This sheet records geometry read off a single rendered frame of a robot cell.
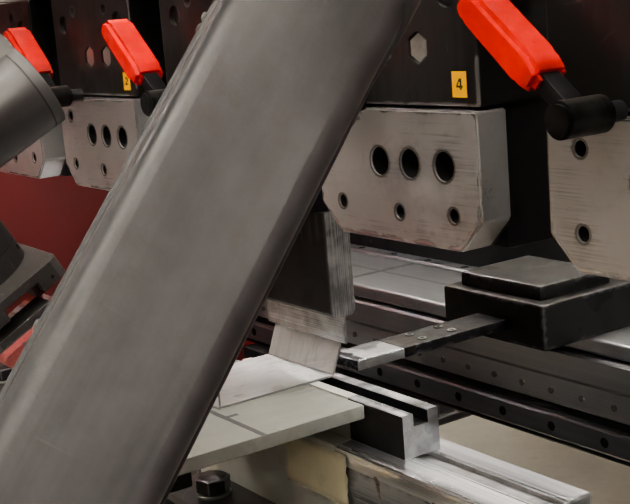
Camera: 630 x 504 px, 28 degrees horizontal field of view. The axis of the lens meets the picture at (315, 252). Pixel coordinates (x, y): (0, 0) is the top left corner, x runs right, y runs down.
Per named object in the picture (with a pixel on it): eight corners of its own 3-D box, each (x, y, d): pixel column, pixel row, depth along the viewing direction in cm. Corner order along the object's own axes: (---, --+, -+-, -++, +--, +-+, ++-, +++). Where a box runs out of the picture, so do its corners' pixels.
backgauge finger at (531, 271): (301, 366, 100) (296, 306, 99) (537, 302, 114) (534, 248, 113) (394, 398, 90) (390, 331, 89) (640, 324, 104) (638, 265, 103)
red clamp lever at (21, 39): (-1, 24, 108) (41, 98, 104) (43, 20, 111) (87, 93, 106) (-4, 40, 110) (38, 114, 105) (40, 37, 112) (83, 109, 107)
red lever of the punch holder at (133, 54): (97, 15, 92) (153, 102, 87) (147, 11, 94) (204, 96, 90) (93, 34, 93) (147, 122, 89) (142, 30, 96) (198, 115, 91)
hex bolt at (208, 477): (190, 493, 97) (188, 474, 96) (220, 484, 98) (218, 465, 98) (207, 503, 95) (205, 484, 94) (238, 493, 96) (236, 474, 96)
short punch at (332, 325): (258, 323, 96) (247, 201, 94) (280, 318, 97) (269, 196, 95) (334, 346, 88) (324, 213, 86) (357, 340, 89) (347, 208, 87)
